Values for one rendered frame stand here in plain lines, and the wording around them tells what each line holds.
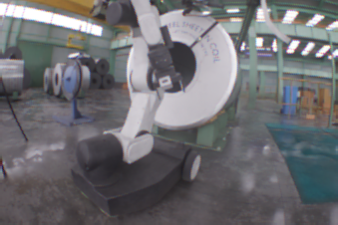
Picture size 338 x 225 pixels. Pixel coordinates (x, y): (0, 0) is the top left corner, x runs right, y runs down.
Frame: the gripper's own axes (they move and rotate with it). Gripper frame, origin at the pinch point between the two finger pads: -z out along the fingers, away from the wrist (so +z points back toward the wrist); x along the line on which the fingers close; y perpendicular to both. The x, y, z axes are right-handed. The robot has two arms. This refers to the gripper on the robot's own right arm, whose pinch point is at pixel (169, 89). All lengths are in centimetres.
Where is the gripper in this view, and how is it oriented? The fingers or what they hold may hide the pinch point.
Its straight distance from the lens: 63.3
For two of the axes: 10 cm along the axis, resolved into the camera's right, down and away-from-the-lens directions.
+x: 9.5, -3.1, -0.3
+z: -3.0, -8.8, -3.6
